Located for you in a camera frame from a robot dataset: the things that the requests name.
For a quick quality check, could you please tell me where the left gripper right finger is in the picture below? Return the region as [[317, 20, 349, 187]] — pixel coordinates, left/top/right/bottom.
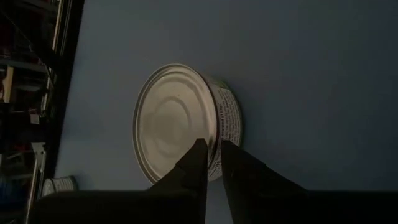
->
[[220, 139, 310, 200]]

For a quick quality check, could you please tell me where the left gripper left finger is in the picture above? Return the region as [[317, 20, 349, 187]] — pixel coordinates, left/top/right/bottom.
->
[[148, 138, 209, 192]]

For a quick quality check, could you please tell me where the green label tuna can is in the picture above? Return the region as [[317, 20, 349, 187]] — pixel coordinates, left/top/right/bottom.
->
[[132, 63, 243, 185], [42, 175, 78, 197]]

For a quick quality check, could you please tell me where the blue table mat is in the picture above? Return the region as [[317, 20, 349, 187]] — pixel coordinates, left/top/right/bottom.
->
[[54, 0, 398, 224]]

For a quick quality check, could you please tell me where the grey metal bracket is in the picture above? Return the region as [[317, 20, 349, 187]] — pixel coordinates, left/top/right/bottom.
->
[[26, 141, 47, 215]]

